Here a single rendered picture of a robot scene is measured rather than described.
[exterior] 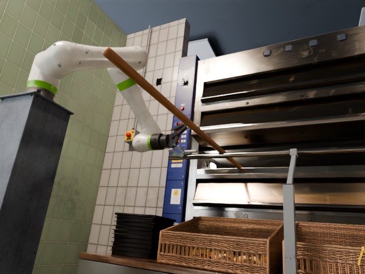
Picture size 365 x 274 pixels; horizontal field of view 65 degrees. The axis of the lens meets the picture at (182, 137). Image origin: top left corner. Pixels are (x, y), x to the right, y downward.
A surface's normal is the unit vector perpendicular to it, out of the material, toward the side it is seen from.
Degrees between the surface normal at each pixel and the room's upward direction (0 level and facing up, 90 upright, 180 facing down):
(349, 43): 90
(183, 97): 90
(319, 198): 70
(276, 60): 90
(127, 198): 90
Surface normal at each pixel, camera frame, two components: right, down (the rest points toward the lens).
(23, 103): -0.39, -0.34
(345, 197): -0.40, -0.64
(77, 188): 0.88, -0.07
